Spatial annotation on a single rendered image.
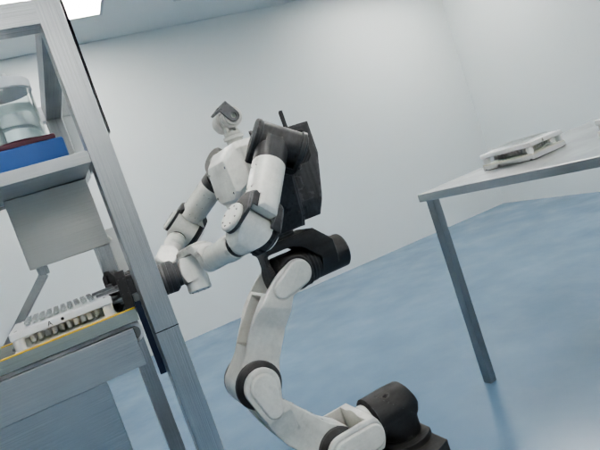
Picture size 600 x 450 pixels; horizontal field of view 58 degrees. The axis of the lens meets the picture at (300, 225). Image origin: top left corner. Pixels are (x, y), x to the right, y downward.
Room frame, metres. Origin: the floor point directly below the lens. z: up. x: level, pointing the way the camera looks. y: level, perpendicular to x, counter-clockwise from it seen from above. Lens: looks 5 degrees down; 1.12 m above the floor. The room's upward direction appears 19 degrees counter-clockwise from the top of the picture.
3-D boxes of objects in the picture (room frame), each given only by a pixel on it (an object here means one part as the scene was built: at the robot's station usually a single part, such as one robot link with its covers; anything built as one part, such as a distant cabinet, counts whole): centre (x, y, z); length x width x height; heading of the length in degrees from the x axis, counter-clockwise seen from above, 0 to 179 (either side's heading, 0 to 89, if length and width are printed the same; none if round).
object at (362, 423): (1.70, 0.09, 0.28); 0.21 x 0.20 x 0.13; 114
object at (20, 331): (1.43, 0.67, 0.98); 0.25 x 0.24 x 0.02; 24
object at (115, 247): (2.32, 0.77, 1.05); 0.17 x 0.06 x 0.26; 24
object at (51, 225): (1.57, 0.66, 1.22); 0.22 x 0.11 x 0.20; 114
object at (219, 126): (1.69, 0.11, 1.35); 0.10 x 0.07 x 0.09; 24
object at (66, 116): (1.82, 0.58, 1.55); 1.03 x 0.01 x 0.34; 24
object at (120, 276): (1.45, 0.45, 0.98); 0.12 x 0.10 x 0.13; 106
